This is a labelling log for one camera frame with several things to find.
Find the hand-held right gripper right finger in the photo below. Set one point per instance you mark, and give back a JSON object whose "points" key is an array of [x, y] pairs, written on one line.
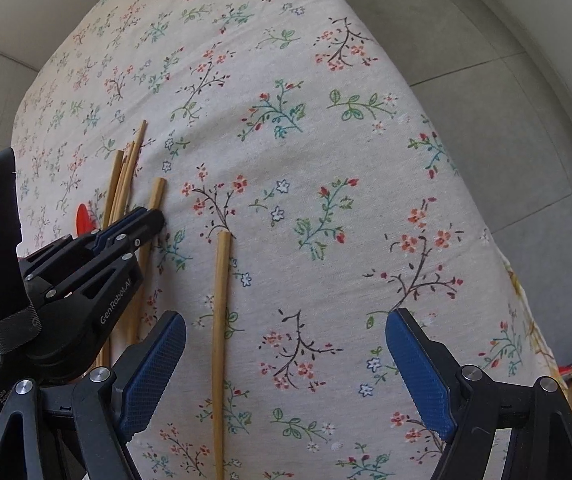
{"points": [[418, 365]]}

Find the floral tablecloth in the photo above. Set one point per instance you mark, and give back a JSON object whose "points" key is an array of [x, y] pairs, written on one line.
{"points": [[316, 185]]}

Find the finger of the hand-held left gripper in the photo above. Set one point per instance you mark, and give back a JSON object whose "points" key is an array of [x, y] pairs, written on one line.
{"points": [[138, 235], [123, 220]]}

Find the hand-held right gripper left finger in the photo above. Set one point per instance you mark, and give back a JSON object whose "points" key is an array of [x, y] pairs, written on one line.
{"points": [[153, 365]]}

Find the red plastic spoon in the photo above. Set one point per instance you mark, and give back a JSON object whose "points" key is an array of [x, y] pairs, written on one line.
{"points": [[85, 220]]}

